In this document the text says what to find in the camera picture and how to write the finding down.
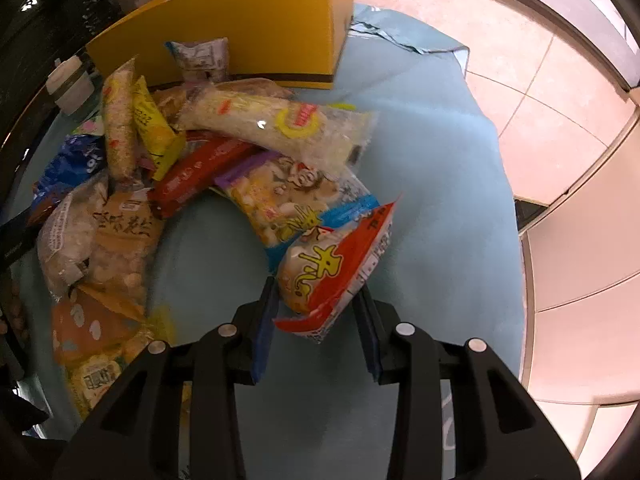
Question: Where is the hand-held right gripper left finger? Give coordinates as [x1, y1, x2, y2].
[52, 276, 282, 480]

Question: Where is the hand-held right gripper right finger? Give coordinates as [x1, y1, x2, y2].
[351, 282, 583, 480]

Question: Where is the red orange snack packet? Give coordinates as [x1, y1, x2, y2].
[272, 195, 398, 346]

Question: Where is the clear packet with yellow ring label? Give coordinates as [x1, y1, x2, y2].
[174, 84, 378, 167]

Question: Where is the yellow long snack packet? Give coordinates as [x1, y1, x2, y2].
[130, 75, 187, 182]

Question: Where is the blue purple cartoon snack packet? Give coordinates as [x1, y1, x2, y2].
[214, 152, 382, 263]

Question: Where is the light blue printed blanket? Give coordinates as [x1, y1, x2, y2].
[0, 4, 526, 480]

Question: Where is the yellow green snack packet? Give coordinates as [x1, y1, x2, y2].
[66, 310, 193, 423]

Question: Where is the brown packet of round biscuits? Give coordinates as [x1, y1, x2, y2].
[89, 189, 168, 322]

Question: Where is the orange packet with white dots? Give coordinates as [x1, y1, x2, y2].
[50, 284, 148, 367]

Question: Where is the clear packet of white pieces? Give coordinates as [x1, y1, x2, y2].
[36, 177, 110, 302]

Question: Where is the white cabinet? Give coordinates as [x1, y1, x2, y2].
[517, 105, 640, 476]

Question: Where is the beige snack packet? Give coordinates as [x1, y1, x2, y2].
[150, 76, 297, 123]

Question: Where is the blue cookie packet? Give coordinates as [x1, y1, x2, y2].
[31, 131, 109, 211]

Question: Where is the clear tube of rice crackers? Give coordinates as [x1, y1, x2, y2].
[101, 56, 139, 183]

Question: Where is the small blue white snack packet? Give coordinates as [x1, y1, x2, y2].
[165, 36, 232, 84]

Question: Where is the yellow cardboard box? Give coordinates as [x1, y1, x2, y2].
[85, 0, 355, 92]

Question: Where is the white cup with green band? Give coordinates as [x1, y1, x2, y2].
[46, 55, 96, 116]

